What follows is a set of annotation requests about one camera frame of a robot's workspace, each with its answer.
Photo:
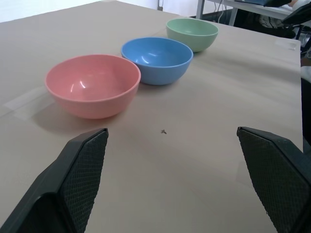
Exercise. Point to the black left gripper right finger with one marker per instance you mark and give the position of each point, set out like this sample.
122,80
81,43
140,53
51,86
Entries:
274,177

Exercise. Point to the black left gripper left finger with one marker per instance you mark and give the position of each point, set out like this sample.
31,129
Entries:
80,179

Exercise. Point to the pink plastic bowl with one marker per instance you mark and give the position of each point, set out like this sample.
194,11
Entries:
93,85

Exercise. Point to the clear tape strip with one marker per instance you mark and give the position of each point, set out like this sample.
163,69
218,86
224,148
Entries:
22,103

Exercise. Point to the blue plastic bowl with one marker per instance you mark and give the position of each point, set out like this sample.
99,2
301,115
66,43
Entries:
158,60

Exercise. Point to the green plastic bowl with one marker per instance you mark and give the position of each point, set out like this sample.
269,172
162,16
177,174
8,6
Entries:
192,32

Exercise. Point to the white desk with metal legs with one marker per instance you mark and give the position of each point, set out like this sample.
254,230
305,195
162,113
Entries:
245,9

